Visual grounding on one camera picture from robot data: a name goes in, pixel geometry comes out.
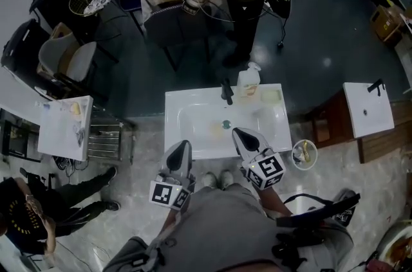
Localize black cabinet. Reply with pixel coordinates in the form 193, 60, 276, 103
30, 0, 107, 40

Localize yellow wrapper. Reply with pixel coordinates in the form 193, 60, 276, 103
300, 143, 312, 163

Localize metal rack sink stand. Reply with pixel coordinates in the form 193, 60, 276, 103
86, 118, 136, 165

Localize person's grey clothing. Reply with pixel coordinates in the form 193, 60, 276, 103
102, 182, 355, 272

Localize person's left shoe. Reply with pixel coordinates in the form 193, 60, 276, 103
203, 171, 219, 190

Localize white tub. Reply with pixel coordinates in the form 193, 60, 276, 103
375, 219, 412, 272

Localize person's right forearm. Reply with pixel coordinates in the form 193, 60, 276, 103
256, 186, 292, 217

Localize grey upholstered armchair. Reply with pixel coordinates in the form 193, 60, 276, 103
37, 31, 99, 85

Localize white vanity sink top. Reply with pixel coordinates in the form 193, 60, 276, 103
342, 82, 395, 139

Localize black chest-mounted device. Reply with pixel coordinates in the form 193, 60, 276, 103
272, 193, 361, 268

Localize gold wire chair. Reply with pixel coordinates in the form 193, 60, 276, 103
68, 0, 112, 17

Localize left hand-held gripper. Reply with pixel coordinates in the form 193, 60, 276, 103
149, 140, 196, 211

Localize black angular faucet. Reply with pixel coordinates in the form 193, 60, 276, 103
367, 78, 386, 97

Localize dark grey dining chair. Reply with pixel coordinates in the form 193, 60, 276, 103
144, 3, 239, 72

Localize white mesh waste bin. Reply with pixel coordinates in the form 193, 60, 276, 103
291, 140, 319, 171

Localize white ceramic sink basin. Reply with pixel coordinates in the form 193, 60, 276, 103
37, 96, 94, 162
164, 83, 293, 161

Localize black wicker chair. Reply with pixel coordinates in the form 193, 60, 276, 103
333, 188, 357, 227

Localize clear pump soap bottle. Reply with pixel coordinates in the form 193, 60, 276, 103
237, 62, 261, 98

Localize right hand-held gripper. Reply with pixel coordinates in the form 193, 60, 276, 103
232, 127, 286, 190

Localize person's right shoe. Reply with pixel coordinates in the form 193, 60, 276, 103
220, 169, 235, 190

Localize person's shoe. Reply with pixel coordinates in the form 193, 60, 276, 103
203, 171, 219, 190
220, 169, 235, 190

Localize wooden steps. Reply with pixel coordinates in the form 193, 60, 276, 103
357, 100, 412, 164

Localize person's left forearm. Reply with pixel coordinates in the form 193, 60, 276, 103
160, 208, 182, 239

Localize black cylindrical faucet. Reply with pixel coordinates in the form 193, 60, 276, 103
220, 78, 234, 106

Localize cardboard box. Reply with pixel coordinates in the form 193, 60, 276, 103
370, 3, 405, 40

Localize wooden vanity cabinet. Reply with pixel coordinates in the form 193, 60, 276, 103
310, 90, 359, 149

